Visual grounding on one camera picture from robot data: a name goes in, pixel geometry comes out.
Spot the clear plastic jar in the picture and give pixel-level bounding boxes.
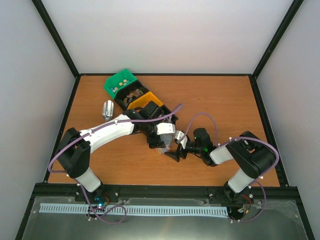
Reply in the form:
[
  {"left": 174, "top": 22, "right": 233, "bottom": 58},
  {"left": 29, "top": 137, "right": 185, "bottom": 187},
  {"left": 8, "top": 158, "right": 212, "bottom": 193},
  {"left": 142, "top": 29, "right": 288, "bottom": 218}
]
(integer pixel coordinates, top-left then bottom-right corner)
[{"left": 155, "top": 141, "right": 174, "bottom": 155}]

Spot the black popsicle candy bin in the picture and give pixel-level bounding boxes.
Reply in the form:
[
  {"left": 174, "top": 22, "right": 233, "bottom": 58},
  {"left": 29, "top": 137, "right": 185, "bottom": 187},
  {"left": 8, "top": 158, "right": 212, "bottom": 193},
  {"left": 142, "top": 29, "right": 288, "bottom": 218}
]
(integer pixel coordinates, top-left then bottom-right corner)
[{"left": 114, "top": 80, "right": 150, "bottom": 110}]

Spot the metal scoop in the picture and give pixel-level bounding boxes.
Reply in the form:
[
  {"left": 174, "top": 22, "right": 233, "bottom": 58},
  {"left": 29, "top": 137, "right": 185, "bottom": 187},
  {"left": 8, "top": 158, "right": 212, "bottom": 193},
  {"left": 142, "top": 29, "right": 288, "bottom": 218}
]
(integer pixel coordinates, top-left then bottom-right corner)
[{"left": 102, "top": 100, "right": 114, "bottom": 122}]

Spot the round metal lid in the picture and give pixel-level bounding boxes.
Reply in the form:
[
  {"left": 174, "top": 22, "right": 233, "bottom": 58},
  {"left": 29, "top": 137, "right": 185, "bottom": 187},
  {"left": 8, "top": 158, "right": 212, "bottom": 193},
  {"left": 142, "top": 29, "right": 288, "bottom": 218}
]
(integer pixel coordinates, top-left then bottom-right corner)
[{"left": 160, "top": 134, "right": 175, "bottom": 148}]

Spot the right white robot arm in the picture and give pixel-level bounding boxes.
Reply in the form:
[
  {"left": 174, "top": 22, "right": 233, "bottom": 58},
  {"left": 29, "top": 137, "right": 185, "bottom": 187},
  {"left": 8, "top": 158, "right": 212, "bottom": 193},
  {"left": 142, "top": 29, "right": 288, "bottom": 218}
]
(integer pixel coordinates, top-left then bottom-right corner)
[{"left": 164, "top": 128, "right": 280, "bottom": 203}]

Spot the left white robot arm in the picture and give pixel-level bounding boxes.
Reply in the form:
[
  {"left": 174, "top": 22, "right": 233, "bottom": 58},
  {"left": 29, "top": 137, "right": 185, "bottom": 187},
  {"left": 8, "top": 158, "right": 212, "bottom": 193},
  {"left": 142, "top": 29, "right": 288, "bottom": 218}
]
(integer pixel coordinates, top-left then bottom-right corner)
[{"left": 48, "top": 101, "right": 167, "bottom": 202}]

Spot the black lollipop bin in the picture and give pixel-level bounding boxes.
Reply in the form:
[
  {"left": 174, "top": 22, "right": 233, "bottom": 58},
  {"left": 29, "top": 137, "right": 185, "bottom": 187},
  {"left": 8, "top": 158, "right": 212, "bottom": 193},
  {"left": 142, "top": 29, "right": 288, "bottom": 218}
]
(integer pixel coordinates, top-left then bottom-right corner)
[{"left": 160, "top": 105, "right": 179, "bottom": 124}]

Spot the yellow star candy bin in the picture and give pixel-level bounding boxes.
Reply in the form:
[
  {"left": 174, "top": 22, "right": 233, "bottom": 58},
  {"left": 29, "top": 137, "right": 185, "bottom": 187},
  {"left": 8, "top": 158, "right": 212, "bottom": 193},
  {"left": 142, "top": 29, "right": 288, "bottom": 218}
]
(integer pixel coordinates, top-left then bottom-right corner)
[{"left": 127, "top": 91, "right": 163, "bottom": 109}]

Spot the green candy bin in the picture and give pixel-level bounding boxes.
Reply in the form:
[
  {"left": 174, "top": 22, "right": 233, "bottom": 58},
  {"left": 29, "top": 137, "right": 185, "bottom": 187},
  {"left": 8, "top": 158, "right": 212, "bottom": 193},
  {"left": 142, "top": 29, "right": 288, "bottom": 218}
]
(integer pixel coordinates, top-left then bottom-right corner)
[{"left": 103, "top": 68, "right": 138, "bottom": 99}]

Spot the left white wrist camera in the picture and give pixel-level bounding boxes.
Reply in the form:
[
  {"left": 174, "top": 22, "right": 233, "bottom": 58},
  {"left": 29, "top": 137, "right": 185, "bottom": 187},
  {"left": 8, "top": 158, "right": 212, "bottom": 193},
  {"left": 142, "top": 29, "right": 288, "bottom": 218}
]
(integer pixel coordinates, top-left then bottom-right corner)
[{"left": 156, "top": 122, "right": 176, "bottom": 135}]

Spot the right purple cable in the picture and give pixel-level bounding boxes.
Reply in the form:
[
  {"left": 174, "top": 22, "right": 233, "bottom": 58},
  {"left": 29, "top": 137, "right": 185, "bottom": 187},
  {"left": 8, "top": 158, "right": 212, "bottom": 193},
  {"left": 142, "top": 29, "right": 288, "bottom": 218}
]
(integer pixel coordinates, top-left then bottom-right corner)
[{"left": 184, "top": 112, "right": 280, "bottom": 223}]

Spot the light blue cable duct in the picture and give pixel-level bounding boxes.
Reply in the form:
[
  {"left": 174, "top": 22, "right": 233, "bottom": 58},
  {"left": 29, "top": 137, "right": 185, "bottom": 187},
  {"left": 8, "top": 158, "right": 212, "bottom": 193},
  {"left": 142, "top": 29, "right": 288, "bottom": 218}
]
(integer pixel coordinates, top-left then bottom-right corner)
[{"left": 38, "top": 203, "right": 228, "bottom": 218}]

